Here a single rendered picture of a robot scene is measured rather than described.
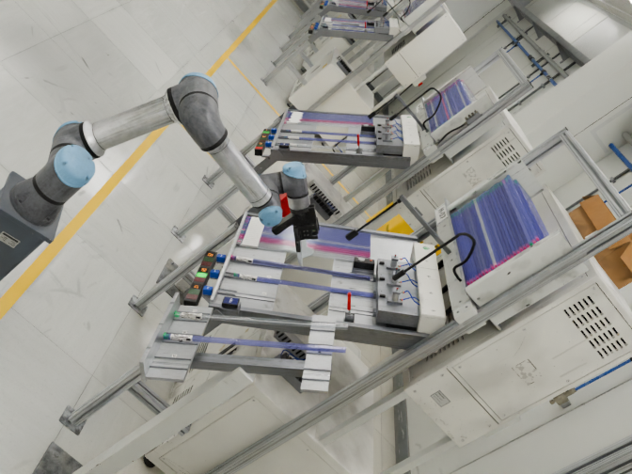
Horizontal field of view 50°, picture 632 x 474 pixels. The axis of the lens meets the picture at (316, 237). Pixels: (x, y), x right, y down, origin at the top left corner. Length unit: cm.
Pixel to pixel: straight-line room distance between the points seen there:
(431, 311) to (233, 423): 81
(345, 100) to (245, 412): 471
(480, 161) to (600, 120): 208
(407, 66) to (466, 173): 326
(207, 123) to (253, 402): 98
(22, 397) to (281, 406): 88
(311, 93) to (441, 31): 135
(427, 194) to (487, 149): 38
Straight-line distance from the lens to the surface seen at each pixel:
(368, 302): 231
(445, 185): 352
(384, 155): 345
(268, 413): 242
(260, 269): 241
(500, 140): 347
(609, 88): 538
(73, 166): 204
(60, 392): 265
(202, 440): 256
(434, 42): 662
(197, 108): 196
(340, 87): 670
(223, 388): 197
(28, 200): 212
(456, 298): 217
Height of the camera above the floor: 186
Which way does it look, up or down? 21 degrees down
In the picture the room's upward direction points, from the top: 54 degrees clockwise
